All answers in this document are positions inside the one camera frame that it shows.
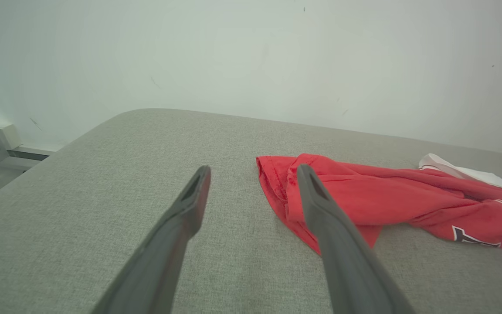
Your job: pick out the red basketball jersey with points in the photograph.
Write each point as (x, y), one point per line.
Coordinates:
(386, 196)

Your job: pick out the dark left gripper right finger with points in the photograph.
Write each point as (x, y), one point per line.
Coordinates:
(347, 261)

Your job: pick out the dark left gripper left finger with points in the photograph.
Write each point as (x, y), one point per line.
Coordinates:
(159, 261)

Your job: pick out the white corner block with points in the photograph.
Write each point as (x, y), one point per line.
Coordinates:
(10, 136)

